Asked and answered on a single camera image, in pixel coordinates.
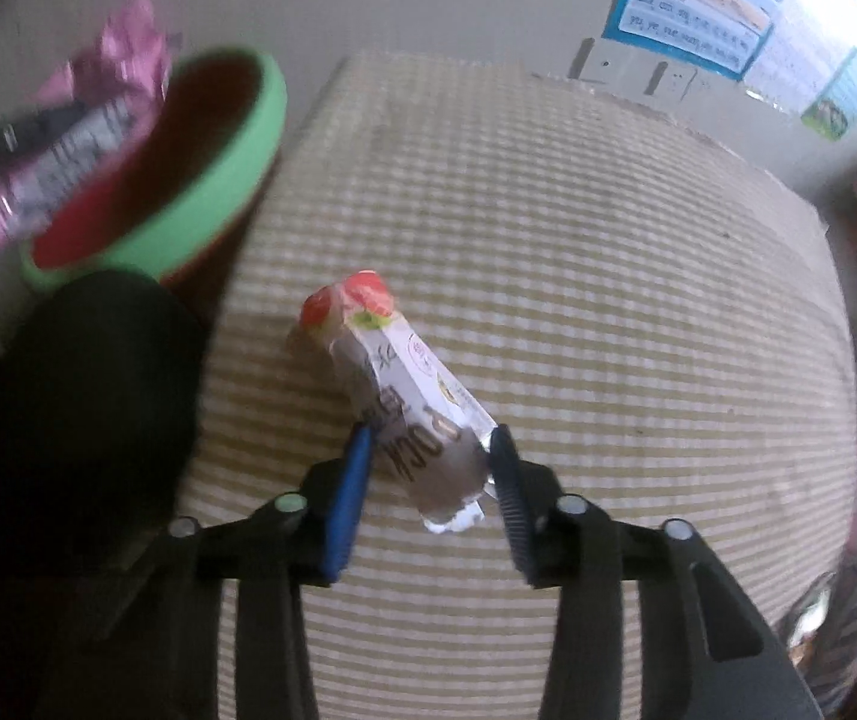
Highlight white strawberry milk carton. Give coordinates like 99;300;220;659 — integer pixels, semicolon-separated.
298;270;497;533

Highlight pink foil snack bag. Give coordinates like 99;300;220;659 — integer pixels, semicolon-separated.
0;0;178;249

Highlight green and red trash bin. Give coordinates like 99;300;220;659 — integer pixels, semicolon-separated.
22;46;288;293

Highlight beige striped floor mat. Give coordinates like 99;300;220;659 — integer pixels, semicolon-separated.
181;52;857;718

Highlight white wall socket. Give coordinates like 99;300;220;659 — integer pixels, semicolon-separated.
567;37;698;104

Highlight blue wall poster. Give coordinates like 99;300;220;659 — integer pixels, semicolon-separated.
604;0;783;82

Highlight green picture wall poster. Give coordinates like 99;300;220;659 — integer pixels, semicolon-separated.
742;0;857;142

